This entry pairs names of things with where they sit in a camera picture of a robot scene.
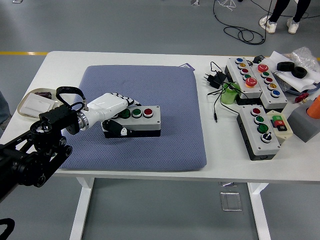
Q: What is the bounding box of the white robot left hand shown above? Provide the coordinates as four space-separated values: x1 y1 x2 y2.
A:
84 92 143 138

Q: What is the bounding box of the grey four-button control box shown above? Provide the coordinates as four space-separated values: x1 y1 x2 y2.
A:
101 104 161 139
236 104 281 161

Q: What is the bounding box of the five-button box, mushroom beside green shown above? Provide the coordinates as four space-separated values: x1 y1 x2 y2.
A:
224 56 263 105

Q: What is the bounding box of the five-button box, mushroom beside connector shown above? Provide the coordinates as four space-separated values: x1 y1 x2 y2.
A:
249 63 289 111

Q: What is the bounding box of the blue-grey padded mat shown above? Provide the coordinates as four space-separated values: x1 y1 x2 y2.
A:
58 64 208 173

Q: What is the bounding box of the dark red small item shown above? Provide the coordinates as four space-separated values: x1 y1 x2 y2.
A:
34 91 53 100

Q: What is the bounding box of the white oval tray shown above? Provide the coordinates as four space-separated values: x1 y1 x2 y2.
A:
17 87 63 118

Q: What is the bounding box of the purple card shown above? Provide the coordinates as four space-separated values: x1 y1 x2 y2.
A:
177 61 196 72

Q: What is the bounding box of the person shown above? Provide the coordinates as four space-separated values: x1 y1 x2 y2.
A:
0 90 12 131
258 0 313 35

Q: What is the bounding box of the black power adapter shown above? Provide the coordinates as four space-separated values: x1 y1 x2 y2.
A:
201 71 227 90

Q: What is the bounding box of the white table leg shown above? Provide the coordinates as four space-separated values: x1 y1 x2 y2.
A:
247 182 272 240
69 176 95 240

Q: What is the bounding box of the green plastic bottle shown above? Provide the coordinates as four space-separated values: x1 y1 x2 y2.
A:
220 81 241 105

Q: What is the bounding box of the small black connector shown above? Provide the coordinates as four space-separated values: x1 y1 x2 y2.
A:
252 54 266 65

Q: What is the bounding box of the white paper sheet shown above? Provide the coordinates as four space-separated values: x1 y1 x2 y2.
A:
262 50 320 92

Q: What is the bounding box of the red valve knob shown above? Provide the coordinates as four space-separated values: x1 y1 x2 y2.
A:
294 92 310 103

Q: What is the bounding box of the grey block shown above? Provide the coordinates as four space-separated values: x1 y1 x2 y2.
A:
286 99 320 144

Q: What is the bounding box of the clear bubble wrap bag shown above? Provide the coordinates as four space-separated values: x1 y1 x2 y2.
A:
283 46 320 75

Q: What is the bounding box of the orange cylinder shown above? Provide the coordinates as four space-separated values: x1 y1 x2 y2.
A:
306 94 320 120

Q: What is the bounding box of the white wall switch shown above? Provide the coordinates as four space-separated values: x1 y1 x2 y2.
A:
20 93 56 117

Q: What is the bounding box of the black adapter cord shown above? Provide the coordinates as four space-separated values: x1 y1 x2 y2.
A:
206 61 242 124

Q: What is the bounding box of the black floor cable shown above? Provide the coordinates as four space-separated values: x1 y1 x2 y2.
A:
212 0 275 46

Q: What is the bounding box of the white floor cord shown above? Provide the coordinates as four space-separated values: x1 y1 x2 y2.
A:
216 0 237 12

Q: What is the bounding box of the cream three-button switch box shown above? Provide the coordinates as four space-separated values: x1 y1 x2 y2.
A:
265 109 293 146

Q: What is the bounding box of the black foam ring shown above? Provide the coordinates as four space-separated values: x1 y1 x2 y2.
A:
291 66 308 79
276 61 296 72

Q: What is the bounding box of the blue ring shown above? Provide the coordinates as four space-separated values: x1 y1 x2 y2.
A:
287 82 320 95

